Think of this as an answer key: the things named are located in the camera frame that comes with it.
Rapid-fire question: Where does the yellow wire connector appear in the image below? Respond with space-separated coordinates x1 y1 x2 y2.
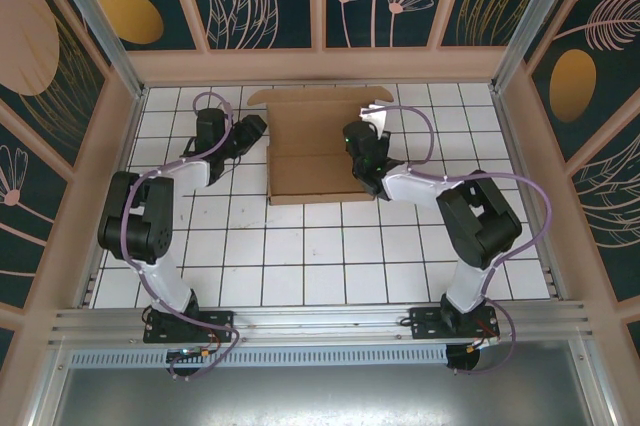
464 334 501 355

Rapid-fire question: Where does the aluminium table side rail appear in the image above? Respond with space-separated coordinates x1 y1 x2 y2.
492 88 562 300
74 88 147 308

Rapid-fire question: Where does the small green circuit board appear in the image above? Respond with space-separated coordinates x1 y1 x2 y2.
166 345 215 363

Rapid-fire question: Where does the aluminium mounting rail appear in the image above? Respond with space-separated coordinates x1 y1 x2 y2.
47 300 599 347

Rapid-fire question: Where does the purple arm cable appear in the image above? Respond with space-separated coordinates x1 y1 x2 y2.
367 104 555 377
119 90 244 381

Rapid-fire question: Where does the grey metal sheet panel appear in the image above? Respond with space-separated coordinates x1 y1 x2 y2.
49 364 599 426

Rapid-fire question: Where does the grey slotted cable duct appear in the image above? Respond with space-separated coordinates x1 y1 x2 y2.
69 344 449 368

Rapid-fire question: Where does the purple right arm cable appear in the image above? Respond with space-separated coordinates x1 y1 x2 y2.
367 104 555 377

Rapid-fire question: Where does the aluminium corner post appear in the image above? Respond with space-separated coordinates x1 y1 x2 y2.
489 0 571 92
39 0 146 100

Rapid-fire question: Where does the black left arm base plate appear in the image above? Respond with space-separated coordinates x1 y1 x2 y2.
143 309 236 345

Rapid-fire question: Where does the brown cardboard paper box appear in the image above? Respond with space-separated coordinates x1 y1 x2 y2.
245 86 394 206

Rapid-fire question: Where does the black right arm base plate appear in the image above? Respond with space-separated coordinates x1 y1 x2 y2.
408 306 500 342

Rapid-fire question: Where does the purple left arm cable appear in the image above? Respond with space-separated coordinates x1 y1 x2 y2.
119 90 244 381

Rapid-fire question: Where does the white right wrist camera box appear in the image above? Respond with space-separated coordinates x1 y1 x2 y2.
356 100 392 140

